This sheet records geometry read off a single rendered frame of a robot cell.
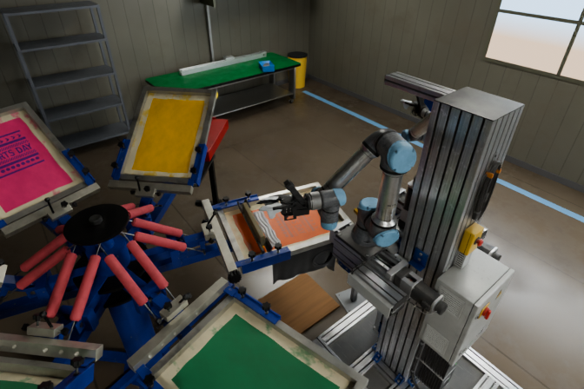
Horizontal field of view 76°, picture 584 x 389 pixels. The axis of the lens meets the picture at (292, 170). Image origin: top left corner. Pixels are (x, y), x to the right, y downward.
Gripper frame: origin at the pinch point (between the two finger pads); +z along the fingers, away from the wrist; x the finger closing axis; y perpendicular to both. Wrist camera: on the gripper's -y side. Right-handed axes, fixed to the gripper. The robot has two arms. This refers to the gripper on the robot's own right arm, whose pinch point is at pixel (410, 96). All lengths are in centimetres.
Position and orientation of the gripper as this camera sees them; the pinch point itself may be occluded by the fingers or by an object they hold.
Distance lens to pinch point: 261.5
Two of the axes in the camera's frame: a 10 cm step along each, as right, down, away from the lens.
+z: -2.2, -5.3, 8.2
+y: 1.3, 8.2, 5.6
